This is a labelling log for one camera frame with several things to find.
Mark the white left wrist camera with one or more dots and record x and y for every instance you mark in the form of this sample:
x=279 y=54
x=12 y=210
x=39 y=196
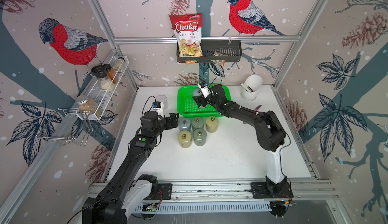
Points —
x=157 y=106

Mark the green plastic basket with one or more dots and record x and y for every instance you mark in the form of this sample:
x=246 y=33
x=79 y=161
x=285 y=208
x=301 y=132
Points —
x=187 y=107

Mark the sage green tea canister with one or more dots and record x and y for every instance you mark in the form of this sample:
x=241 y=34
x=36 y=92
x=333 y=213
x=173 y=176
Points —
x=197 y=123

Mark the beige tea canister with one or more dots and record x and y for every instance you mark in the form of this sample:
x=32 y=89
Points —
x=185 y=139

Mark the black wall basket shelf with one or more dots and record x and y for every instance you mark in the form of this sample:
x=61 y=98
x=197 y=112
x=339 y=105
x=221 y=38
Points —
x=232 y=49

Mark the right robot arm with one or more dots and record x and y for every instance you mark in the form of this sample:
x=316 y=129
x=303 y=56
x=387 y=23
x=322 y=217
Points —
x=270 y=136

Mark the small snack packet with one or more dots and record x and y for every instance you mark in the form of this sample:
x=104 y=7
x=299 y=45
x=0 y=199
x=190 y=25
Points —
x=219 y=61

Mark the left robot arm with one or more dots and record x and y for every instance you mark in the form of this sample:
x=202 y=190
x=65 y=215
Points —
x=123 y=194

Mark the white wire spice rack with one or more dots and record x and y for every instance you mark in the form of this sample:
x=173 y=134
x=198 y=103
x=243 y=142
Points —
x=101 y=97

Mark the blue-grey tea canister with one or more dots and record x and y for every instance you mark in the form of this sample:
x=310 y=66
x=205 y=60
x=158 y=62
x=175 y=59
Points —
x=184 y=124

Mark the white utensil holder cup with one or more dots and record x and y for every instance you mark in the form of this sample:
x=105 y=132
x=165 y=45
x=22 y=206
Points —
x=254 y=82

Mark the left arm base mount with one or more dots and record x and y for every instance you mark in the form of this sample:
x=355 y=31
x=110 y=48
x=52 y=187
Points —
x=160 y=192

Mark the clear drinking glass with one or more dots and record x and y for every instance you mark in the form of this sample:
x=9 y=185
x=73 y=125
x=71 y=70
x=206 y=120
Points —
x=164 y=100

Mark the silver lid grain jar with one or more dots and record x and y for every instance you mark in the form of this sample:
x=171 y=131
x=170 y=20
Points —
x=86 y=104

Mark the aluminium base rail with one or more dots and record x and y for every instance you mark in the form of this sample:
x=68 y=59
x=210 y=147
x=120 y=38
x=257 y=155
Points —
x=228 y=196

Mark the yellow-green tea canister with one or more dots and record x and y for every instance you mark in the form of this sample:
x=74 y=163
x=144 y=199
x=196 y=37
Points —
x=212 y=124

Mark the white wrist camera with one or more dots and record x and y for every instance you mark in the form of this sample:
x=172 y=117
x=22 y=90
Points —
x=204 y=87
x=157 y=106

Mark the black lid spice jar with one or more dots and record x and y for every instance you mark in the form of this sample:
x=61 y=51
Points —
x=104 y=81

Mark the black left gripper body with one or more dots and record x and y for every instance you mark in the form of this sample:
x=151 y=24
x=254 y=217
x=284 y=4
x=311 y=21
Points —
x=167 y=125

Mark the pale spice jar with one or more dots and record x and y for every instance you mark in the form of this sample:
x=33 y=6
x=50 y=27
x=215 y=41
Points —
x=119 y=65

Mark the white utensil handle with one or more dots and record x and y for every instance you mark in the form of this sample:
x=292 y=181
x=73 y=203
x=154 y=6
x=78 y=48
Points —
x=246 y=88

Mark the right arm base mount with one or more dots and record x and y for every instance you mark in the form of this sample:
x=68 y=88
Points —
x=271 y=190

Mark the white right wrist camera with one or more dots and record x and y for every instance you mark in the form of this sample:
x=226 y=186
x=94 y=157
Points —
x=204 y=87

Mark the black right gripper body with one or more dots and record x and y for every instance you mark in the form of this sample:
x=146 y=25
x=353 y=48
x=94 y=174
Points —
x=208 y=100

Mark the red cassava chips bag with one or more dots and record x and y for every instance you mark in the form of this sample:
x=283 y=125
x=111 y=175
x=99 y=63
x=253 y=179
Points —
x=188 y=32

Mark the orange spice bottle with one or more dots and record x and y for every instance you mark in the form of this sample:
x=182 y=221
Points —
x=111 y=73

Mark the grey-green canister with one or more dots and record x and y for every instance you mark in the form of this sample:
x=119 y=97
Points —
x=200 y=137

